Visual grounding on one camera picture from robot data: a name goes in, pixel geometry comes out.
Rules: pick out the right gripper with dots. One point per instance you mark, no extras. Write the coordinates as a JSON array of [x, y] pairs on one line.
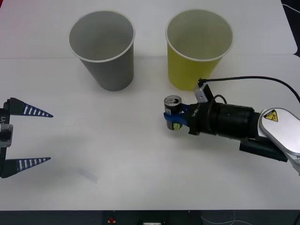
[[201, 119]]

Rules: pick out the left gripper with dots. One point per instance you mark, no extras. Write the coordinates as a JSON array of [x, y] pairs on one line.
[[5, 116]]

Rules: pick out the black drink can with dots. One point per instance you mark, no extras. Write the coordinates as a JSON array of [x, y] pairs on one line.
[[172, 105]]

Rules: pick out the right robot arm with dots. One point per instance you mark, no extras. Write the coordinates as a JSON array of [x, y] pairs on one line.
[[246, 122]]

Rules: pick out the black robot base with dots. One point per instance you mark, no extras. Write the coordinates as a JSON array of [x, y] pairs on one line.
[[70, 218]]

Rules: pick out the yellow-green plastic waste bin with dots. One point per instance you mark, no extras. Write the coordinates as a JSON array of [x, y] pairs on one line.
[[187, 72]]

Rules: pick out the grey plastic waste bin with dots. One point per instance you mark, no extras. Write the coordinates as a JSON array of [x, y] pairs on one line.
[[110, 72]]

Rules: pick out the red button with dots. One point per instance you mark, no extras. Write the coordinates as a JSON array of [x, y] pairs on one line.
[[112, 220]]

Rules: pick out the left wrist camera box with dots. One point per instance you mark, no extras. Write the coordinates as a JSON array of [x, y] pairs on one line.
[[5, 134]]

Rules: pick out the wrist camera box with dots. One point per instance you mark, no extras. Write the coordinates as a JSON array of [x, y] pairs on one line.
[[203, 92], [5, 134]]

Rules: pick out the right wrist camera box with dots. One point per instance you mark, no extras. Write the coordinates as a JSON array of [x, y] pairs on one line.
[[203, 92]]

